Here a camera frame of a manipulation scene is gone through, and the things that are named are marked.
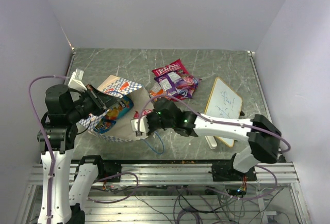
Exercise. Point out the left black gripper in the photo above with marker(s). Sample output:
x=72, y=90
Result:
x=101, y=100

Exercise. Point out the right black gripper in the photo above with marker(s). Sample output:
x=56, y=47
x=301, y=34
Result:
x=151, y=129

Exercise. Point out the small red snack packet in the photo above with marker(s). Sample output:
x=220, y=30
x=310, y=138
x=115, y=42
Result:
x=144, y=112

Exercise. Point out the checkered paper bag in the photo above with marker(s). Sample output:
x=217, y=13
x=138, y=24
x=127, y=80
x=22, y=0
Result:
x=120, y=87

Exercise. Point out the blue snack bag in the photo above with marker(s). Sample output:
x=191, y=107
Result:
x=113, y=115

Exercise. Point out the orange snack packet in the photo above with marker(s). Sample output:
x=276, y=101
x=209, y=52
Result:
x=156, y=90

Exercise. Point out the purple snack packet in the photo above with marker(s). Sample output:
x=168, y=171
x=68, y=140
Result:
x=170, y=83

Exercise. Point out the small colourful candy packet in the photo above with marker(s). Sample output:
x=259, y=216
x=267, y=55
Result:
x=188, y=87

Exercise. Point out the pink snack bag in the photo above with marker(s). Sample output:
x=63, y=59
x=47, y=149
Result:
x=174, y=66

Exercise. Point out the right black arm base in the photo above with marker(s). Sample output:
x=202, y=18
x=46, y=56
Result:
x=223, y=171

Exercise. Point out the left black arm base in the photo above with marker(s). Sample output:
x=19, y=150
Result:
x=108, y=171

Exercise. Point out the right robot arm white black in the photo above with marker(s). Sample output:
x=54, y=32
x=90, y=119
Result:
x=261, y=136

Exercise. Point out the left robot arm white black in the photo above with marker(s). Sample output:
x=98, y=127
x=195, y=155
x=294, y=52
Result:
x=62, y=202

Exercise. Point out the white whiteboard eraser marker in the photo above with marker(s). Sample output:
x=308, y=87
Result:
x=211, y=142

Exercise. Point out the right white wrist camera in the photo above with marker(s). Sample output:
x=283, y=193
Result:
x=140, y=127

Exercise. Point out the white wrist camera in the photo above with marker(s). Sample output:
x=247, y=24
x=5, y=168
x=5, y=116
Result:
x=140, y=127
x=75, y=81

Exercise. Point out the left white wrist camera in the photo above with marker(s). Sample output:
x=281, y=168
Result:
x=75, y=81

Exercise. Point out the small whiteboard yellow frame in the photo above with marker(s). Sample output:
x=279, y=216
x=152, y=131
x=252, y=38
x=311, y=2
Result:
x=223, y=101

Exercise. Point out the aluminium frame rail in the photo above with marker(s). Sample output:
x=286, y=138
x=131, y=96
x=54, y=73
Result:
x=181, y=174

